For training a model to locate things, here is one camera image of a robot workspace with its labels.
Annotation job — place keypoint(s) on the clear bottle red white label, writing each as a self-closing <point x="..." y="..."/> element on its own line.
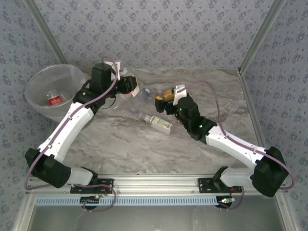
<point x="135" y="93"/>

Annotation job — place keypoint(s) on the crushed clear bottle blue cap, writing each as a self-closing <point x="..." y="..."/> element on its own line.
<point x="146" y="92"/>

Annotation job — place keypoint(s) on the clear bottle with green label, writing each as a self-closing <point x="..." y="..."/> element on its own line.
<point x="160" y="124"/>

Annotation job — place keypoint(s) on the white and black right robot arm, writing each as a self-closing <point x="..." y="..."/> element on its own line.
<point x="235" y="144"/>

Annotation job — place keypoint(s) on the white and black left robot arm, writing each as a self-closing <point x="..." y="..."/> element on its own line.
<point x="60" y="134"/>

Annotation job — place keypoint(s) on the clear plastic bin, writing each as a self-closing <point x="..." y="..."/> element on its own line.
<point x="38" y="91"/>

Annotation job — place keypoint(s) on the amber bottle with red label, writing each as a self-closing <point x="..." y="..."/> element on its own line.
<point x="167" y="94"/>

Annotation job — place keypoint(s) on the clear bottle with red label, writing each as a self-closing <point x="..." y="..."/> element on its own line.
<point x="55" y="101"/>

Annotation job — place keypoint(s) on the small circuit board with LED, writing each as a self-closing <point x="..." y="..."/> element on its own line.
<point x="226" y="201"/>
<point x="90" y="200"/>

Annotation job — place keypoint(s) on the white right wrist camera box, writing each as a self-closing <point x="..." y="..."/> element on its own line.
<point x="178" y="92"/>

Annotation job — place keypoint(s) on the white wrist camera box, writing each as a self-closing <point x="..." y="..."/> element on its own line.
<point x="113" y="63"/>
<point x="178" y="92"/>

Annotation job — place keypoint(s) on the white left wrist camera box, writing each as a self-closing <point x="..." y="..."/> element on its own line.
<point x="113" y="63"/>

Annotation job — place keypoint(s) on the aluminium frame post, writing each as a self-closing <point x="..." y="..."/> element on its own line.
<point x="45" y="31"/>
<point x="262" y="36"/>

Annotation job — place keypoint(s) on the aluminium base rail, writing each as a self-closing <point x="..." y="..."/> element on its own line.
<point x="154" y="184"/>

